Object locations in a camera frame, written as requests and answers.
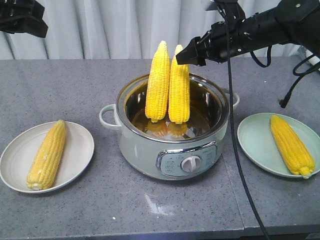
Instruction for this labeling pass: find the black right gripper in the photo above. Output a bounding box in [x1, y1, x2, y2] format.
[176, 21, 248, 67]

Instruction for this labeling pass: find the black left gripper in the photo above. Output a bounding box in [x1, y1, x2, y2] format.
[0, 0, 48, 38]

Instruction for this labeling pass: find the corn cob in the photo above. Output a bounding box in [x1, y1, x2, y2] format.
[145, 40, 171, 123]
[26, 119, 67, 191]
[270, 115, 316, 179]
[168, 44, 190, 125]

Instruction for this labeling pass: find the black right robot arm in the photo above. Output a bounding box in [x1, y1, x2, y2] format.
[176, 0, 320, 66]

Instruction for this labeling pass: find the white pleated curtain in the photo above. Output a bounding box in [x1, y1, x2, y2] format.
[0, 0, 308, 61]

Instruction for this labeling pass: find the light green plate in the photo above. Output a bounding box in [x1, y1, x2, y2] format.
[237, 112, 320, 178]

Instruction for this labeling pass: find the green electric cooking pot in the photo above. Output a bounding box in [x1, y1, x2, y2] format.
[99, 74, 240, 181]

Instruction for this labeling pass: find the white soy milk blender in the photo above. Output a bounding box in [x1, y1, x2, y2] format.
[296, 46, 320, 75]

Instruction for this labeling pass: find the cream white plate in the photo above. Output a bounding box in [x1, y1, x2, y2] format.
[0, 121, 95, 194]

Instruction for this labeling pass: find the black hanging cable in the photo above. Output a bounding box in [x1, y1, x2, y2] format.
[222, 0, 271, 240]

